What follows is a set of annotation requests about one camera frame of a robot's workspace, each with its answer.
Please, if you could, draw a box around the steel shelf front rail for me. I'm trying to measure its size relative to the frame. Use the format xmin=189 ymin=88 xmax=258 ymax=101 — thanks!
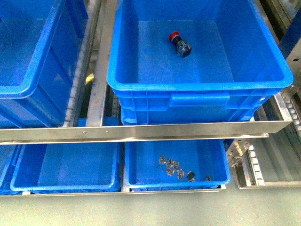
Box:
xmin=0 ymin=120 xmax=292 ymax=145

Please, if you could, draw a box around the blue lower left bin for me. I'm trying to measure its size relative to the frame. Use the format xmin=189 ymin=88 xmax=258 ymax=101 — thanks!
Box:
xmin=10 ymin=142 xmax=121 ymax=194

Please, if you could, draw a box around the pile of metal clips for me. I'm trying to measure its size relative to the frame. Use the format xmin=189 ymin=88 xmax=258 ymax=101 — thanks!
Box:
xmin=156 ymin=155 xmax=196 ymax=182

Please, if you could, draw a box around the blue middle storage bin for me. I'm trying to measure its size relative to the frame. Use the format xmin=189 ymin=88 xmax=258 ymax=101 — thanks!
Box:
xmin=0 ymin=0 xmax=88 ymax=129

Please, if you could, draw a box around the red mushroom push button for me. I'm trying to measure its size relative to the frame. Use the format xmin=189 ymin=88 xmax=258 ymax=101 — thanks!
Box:
xmin=169 ymin=31 xmax=192 ymax=58

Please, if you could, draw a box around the steel divider rail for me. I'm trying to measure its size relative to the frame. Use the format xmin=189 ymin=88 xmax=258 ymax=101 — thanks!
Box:
xmin=86 ymin=0 xmax=117 ymax=127

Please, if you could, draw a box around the blue target box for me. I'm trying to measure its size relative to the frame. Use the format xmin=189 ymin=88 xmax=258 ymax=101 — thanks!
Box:
xmin=107 ymin=0 xmax=293 ymax=125

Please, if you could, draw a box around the blue lower bin with clips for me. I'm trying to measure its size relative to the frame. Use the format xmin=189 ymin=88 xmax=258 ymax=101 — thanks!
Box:
xmin=125 ymin=139 xmax=230 ymax=192

